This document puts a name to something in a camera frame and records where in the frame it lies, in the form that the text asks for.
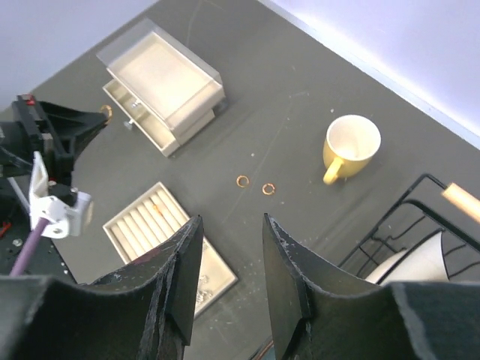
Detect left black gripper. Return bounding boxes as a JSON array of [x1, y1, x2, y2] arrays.
[[1, 94, 113, 180]]

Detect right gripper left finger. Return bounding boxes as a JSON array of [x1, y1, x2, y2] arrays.
[[1, 215, 203, 359]]

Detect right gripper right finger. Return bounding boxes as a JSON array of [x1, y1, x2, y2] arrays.
[[262, 214, 479, 359]]

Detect silver jewelry pile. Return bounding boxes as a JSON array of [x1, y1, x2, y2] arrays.
[[196, 274, 213, 305]]

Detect beige jewelry tray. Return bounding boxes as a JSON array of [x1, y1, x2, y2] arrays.
[[103, 182, 238, 317]]

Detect cream plate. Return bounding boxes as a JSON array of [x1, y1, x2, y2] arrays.
[[363, 228, 480, 286]]

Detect yellow mug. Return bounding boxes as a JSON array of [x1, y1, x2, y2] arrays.
[[322, 115, 382, 185]]

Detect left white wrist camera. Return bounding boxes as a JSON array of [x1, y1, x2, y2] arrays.
[[28, 151, 93, 239]]

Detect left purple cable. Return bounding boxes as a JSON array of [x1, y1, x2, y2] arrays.
[[8, 219, 50, 278]]

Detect black wire dish rack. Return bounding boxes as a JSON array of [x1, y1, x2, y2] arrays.
[[254, 172, 480, 360]]

